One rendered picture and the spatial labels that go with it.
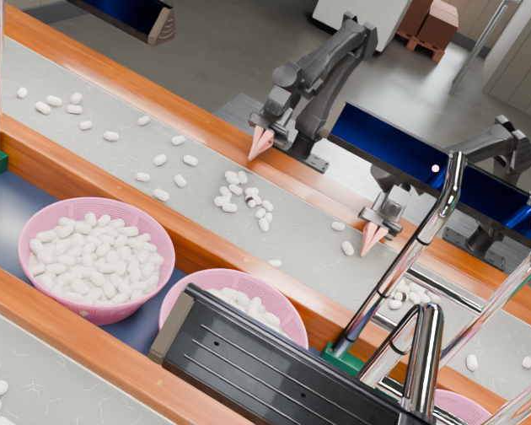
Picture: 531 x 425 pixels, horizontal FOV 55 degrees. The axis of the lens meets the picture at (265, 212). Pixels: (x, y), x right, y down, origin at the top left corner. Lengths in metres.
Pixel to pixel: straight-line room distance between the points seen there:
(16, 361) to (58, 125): 0.62
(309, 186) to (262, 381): 0.89
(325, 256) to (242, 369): 0.73
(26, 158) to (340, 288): 0.72
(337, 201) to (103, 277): 0.63
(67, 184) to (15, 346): 0.40
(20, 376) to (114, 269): 0.25
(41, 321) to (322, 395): 0.51
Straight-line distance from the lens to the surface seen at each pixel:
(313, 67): 1.29
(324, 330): 1.02
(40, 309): 0.86
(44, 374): 0.83
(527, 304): 1.41
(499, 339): 1.29
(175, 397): 0.80
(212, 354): 0.47
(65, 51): 1.55
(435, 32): 5.93
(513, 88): 5.82
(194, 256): 1.04
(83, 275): 0.95
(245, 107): 1.74
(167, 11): 1.02
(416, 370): 0.51
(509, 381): 1.22
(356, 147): 0.91
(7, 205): 1.15
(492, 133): 1.31
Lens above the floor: 1.45
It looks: 37 degrees down
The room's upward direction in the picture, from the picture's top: 25 degrees clockwise
